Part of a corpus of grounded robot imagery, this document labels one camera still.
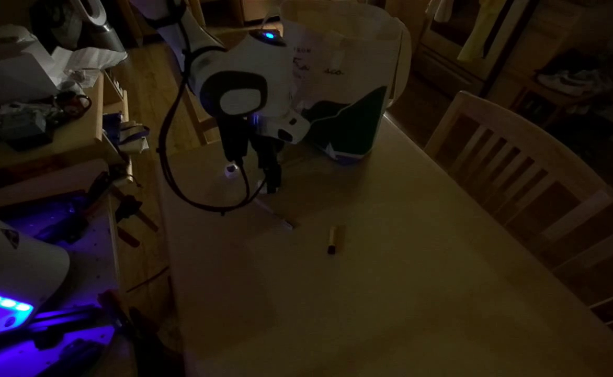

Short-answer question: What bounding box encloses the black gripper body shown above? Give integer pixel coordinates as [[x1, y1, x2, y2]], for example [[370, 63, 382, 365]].
[[217, 113, 283, 156]]

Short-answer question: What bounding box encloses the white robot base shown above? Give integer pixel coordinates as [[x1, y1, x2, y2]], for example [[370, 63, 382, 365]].
[[0, 200, 72, 331]]

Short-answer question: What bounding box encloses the small white tape roll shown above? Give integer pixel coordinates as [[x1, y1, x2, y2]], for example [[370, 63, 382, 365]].
[[222, 161, 245, 183]]

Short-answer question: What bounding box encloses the thin stick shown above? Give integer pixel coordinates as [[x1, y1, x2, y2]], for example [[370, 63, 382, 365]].
[[255, 196, 299, 230]]

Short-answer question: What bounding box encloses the brown wooden chair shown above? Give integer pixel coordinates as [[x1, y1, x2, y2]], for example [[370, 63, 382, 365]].
[[172, 82, 225, 146]]

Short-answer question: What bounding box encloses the dark marker pen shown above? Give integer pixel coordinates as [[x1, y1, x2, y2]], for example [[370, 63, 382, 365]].
[[324, 222, 341, 258]]

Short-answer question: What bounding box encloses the handwritten paper sheet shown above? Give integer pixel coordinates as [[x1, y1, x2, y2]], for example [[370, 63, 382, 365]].
[[287, 20, 385, 113]]

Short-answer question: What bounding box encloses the wooden side table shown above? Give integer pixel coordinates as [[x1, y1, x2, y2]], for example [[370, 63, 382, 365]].
[[0, 68, 155, 211]]

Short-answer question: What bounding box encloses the white crumpled paper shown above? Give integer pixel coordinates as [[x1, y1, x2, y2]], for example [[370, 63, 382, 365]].
[[0, 22, 131, 102]]

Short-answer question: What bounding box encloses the grey bundled item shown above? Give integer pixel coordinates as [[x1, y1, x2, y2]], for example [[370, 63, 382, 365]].
[[0, 101, 60, 145]]

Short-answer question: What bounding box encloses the wooden cabinet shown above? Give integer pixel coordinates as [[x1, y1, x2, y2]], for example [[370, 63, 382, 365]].
[[413, 0, 543, 96]]

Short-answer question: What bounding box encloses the yellow hanging cloth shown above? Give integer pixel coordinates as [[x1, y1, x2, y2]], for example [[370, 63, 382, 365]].
[[457, 0, 513, 63]]

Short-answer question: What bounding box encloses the dark shoes pile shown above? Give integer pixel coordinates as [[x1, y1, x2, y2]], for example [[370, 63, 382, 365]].
[[533, 52, 613, 101]]

